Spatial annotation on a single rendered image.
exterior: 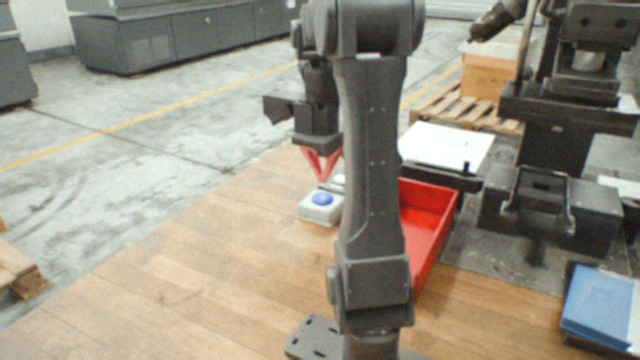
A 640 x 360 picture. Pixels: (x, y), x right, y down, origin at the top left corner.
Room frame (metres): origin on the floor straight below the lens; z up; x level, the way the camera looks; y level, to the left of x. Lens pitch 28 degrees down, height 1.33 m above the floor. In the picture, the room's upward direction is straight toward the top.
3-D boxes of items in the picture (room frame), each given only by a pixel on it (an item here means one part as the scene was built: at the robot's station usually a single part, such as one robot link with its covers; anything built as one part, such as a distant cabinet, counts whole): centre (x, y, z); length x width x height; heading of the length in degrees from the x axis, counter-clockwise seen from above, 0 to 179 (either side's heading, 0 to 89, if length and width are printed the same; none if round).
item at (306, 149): (0.67, -0.01, 1.01); 0.07 x 0.07 x 0.09; 61
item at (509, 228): (0.61, -0.38, 0.94); 0.20 x 0.10 x 0.07; 62
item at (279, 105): (0.69, 0.05, 1.09); 0.11 x 0.07 x 0.06; 61
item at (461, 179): (0.70, -0.22, 0.95); 0.15 x 0.03 x 0.10; 62
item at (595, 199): (0.61, -0.38, 0.98); 0.20 x 0.10 x 0.01; 62
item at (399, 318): (0.34, -0.05, 1.00); 0.09 x 0.06 x 0.06; 99
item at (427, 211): (0.56, -0.13, 0.93); 0.25 x 0.12 x 0.06; 152
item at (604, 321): (0.40, -0.36, 0.93); 0.15 x 0.07 x 0.03; 144
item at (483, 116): (3.66, -1.49, 0.07); 1.20 x 1.00 x 0.14; 146
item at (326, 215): (0.66, 0.00, 0.90); 0.07 x 0.07 x 0.06; 62
